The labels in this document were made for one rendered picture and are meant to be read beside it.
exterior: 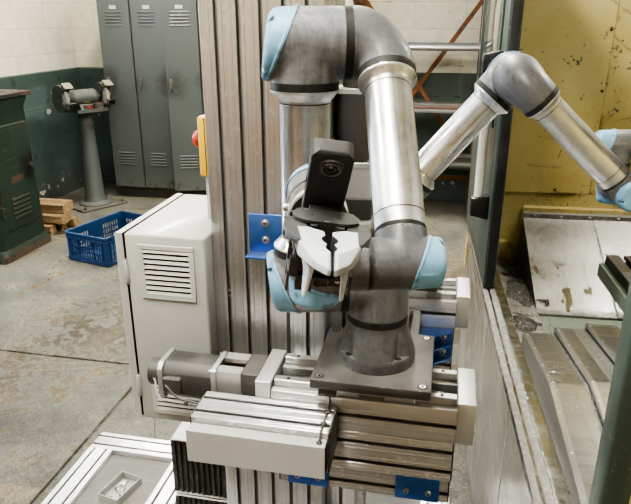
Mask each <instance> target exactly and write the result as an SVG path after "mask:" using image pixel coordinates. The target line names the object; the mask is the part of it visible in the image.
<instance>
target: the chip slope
mask: <svg viewBox="0 0 631 504"><path fill-rule="evenodd" d="M606 255H619V256H620V257H621V259H622V260H623V261H624V262H625V260H624V256H625V255H626V256H631V216H624V215H600V214H576V213H552V212H528V211H524V215H523V224H522V232H521V241H520V249H519V258H518V266H520V268H521V269H522V270H521V272H522V276H523V278H524V280H525V283H526V285H527V287H528V288H529V290H530V293H531V295H532V296H533V298H532V300H533V303H534V302H535V308H536V310H537V312H538V315H539V316H551V317H560V318H561V317H563V318H564V317H567V318H583V319H598V320H614V321H622V320H623V315H624V313H623V311H622V310H621V309H620V307H619V306H618V304H617V303H616V301H615V300H614V299H613V297H612V296H611V294H610V293H609V291H608V290H607V289H606V287H605V286H604V284H603V283H602V281H601V280H600V279H599V277H598V276H597V273H598V267H599V263H605V260H606ZM536 299H549V305H550V306H548V307H549V308H547V307H544V305H543V304H539V303H538V301H537V304H536V301H535V300H536ZM537 307H538V308H537ZM563 318H562V319H563Z"/></svg>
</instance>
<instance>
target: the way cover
mask: <svg viewBox="0 0 631 504"><path fill-rule="evenodd" d="M620 331H621V330H620V329H619V328H618V326H617V325H602V324H590V323H586V325H585V330H583V329H568V328H559V327H555V329H554V334H549V333H534V332H527V331H523V333H522V345H523V348H524V352H525V355H526V358H527V361H528V364H529V367H530V370H531V373H532V377H533V380H534V383H535V386H536V389H537V392H538V395H539V399H540V402H541V405H542V408H543V411H544V414H545V417H546V420H547V424H548V427H549V430H550V433H551V436H552V439H553V442H554V445H555V448H556V451H557V454H558V457H559V460H560V464H561V467H562V470H563V473H564V476H565V479H566V482H567V485H568V489H569V491H570V495H571V498H572V501H573V504H589V498H590V493H591V488H592V482H593V477H594V471H595V466H596V461H597V455H598V450H599V444H600V439H601V434H602V428H603V423H604V417H605V412H606V407H607V404H606V403H607V401H608V396H609V390H610V385H611V380H612V375H610V374H613V369H614V367H613V365H614V363H615V358H616V353H617V347H618V342H619V336H620ZM538 360H539V362H538ZM540 362H541V363H540ZM547 362H548V363H547ZM587 362H588V363H587ZM552 363H553V364H555V365H552ZM575 363H576V364H575ZM580 364H581V365H580ZM605 364H606V365H605ZM541 365H543V366H544V367H542V366H541ZM573 365H575V366H573ZM608 365H609V366H608ZM570 366H571V367H570ZM587 366H588V367H587ZM560 367H563V370H562V368H560ZM559 368H560V369H559ZM577 368H578V369H577ZM547 369H548V371H547ZM549 369H550V370H549ZM568 369H569V370H568ZM579 369H580V370H579ZM610 369H611V370H610ZM551 370H552V372H555V373H552V372H551ZM577 370H578V371H579V372H577ZM567 371H568V372H567ZM545 372H546V373H545ZM548 372H549V373H548ZM558 372H559V373H558ZM562 373H563V374H562ZM580 373H581V374H580ZM547 374H548V376H547ZM579 374H580V375H579ZM549 376H550V377H549ZM581 376H583V378H582V377H581ZM599 376H600V377H599ZM551 377H553V378H551ZM554 377H555V378H557V380H556V379H555V378H554ZM553 379H554V380H553ZM559 379H560V380H559ZM582 379H583V380H582ZM601 379H602V380H601ZM551 380H552V382H551ZM555 380H556V381H557V383H556V382H555ZM561 380H562V381H561ZM584 380H585V381H584ZM554 382H555V383H554ZM558 382H560V383H558ZM586 382H587V383H586ZM550 383H551V384H550ZM552 383H553V384H552ZM585 383H586V384H585ZM592 383H593V386H592ZM560 384H561V385H560ZM551 385H553V387H552V386H551ZM555 385H556V386H555ZM558 385H559V387H558ZM557 388H558V389H557ZM588 388H589V390H588ZM552 389H554V390H552ZM556 389H557V390H556ZM555 390H556V391H555ZM558 390H559V392H557V391H558ZM583 390H584V391H583ZM553 391H554V392H553ZM589 391H590V392H589ZM559 393H560V394H561V395H560V394H559ZM589 393H590V394H589ZM562 395H563V396H562ZM554 396H555V397H554ZM559 396H561V397H560V400H561V399H562V400H563V402H565V403H564V405H562V404H563V402H562V401H561V402H560V400H559ZM591 397H592V398H593V399H591ZM555 398H556V400H555ZM586 398H587V399H586ZM598 399H599V400H600V401H599V400H598ZM569 400H570V401H571V400H572V401H571V402H569ZM555 401H556V402H555ZM585 401H586V402H585ZM592 402H594V403H592ZM600 402H601V403H600ZM584 403H585V404H584ZM599 403H600V404H599ZM559 404H560V405H559ZM565 404H566V405H568V406H566V405H565ZM602 405H603V406H602ZM571 406H573V407H572V408H571ZM558 407H560V408H558ZM561 407H562V408H561ZM569 407H570V408H569ZM577 407H578V408H577ZM594 407H595V408H594ZM557 408H558V409H557ZM568 408H569V409H568ZM576 408H577V409H576ZM596 408H597V410H596ZM559 410H560V413H557V412H558V411H559ZM594 410H596V411H594ZM598 412H599V413H598ZM596 413H597V414H596ZM583 414H584V416H583ZM598 414H599V415H598ZM559 415H560V416H559ZM561 417H562V418H561ZM597 417H598V418H599V419H600V421H599V420H598V418H597ZM601 418H602V421H601ZM562 419H563V420H562ZM560 420H561V421H560ZM602 422H603V423H602ZM600 423H602V424H600Z"/></svg>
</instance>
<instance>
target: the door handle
mask: <svg viewBox="0 0 631 504"><path fill-rule="evenodd" d="M502 53H504V51H502V50H499V51H494V52H489V53H484V54H483V56H482V68H481V73H482V74H484V73H485V72H486V70H487V68H488V66H489V64H490V63H491V61H492V60H493V59H494V58H495V57H497V56H498V55H500V54H502ZM489 126H490V123H489V124H488V125H487V126H486V127H485V128H484V130H483V131H482V132H481V133H480V134H479V142H478V153H477V164H476V175H475V187H474V195H471V196H470V206H469V213H470V216H473V217H477V218H482V219H486V220H487V218H488V208H489V197H490V196H489V194H488V193H483V189H484V179H485V168H486V157H487V147H488V136H489Z"/></svg>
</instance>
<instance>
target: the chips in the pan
mask: <svg viewBox="0 0 631 504"><path fill-rule="evenodd" d="M502 268H504V269H505V270H506V271H508V272H510V273H516V274H521V275H522V272H521V270H522V269H521V268H520V266H519V267H516V266H515V267H514V266H509V267H508V266H507V267H502ZM505 281H506V280H505ZM506 283H507V287H506V288H507V290H506V291H505V293H506V294H507V295H506V297H507V298H510V299H512V300H515V301H517V302H519V304H520V303H521V304H522V305H521V306H523V307H524V306H525V307H528V308H530V307H532V305H534V306H535V302H534V303H531V301H532V302H533V300H532V298H533V296H532V295H531V293H530V290H529V288H528V287H527V285H526V283H525V280H524V282H523V281H519V280H508V281H506ZM535 301H536V304H537V301H538V303H539V304H543V305H544V307H547V308H549V307H548V306H550V305H549V299H536V300H535ZM512 317H513V320H514V324H515V327H516V329H517V330H519V331H521V332H523V331H527V332H532V331H536V330H537V327H538V324H537V321H536V322H535V320H533V319H531V318H529V317H528V316H527V315H519V314H518V315H514V316H512Z"/></svg>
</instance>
